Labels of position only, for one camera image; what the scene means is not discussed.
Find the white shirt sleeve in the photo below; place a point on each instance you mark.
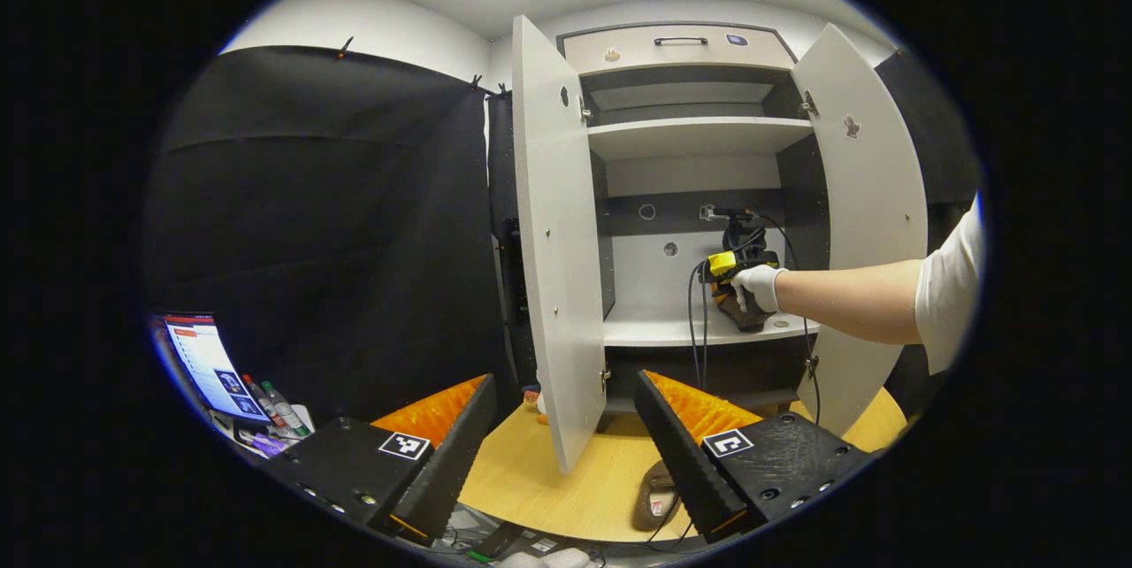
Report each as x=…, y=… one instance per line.
x=951, y=294

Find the black backdrop cloth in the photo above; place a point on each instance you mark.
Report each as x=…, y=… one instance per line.
x=336, y=232

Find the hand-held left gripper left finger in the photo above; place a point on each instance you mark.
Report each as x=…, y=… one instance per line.
x=447, y=462

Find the white cabinet drawer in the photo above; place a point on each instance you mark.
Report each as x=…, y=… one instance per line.
x=676, y=49

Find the red capped bottle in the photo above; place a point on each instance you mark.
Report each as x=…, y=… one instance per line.
x=265, y=404

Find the green capped bottle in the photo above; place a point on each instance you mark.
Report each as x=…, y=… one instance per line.
x=285, y=413

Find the brown shoe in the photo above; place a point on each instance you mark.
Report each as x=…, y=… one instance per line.
x=752, y=322
x=654, y=497

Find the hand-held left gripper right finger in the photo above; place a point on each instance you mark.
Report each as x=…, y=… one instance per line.
x=681, y=462

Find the white shoe cabinet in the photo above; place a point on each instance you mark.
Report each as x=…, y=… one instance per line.
x=690, y=139

